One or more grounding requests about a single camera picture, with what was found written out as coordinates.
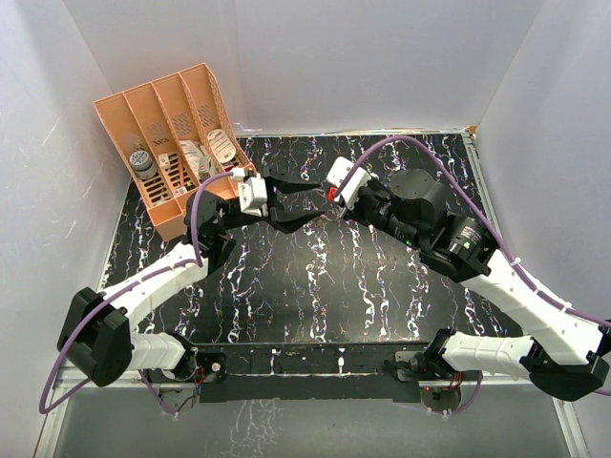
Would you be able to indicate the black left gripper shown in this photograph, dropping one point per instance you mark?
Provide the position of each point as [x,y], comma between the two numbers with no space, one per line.
[285,218]

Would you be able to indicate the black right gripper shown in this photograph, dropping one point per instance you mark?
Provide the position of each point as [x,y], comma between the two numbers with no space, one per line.
[354,213]

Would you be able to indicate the large silver keyring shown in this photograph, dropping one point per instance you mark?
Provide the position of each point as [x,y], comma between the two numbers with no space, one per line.
[331,210]

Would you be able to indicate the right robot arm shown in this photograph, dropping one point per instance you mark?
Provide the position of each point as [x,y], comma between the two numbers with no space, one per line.
[560,354]

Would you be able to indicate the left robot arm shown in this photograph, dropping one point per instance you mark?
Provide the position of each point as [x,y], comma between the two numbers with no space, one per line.
[100,335]

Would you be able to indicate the small grey labelled box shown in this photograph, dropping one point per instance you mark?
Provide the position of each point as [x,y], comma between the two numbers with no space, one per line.
[206,168]

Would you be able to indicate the round wooden label disc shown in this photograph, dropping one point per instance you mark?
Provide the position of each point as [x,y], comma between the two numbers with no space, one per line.
[221,146]

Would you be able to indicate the small white box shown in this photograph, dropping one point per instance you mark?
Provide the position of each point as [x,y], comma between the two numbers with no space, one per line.
[192,152]

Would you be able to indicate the orange file organizer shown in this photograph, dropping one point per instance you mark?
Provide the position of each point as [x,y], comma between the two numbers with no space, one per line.
[155,117]

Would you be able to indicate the grey round tin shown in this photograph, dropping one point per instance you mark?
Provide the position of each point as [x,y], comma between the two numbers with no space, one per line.
[142,164]

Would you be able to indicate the black base bar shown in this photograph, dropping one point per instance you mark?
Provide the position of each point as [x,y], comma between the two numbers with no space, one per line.
[305,371]

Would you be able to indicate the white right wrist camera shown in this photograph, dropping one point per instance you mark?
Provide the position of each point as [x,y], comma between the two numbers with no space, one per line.
[342,190]

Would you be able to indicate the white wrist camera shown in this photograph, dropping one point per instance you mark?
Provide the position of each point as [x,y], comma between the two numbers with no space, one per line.
[252,192]
[342,190]

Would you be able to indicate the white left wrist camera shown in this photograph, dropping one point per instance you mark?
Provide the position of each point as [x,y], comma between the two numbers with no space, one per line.
[252,192]

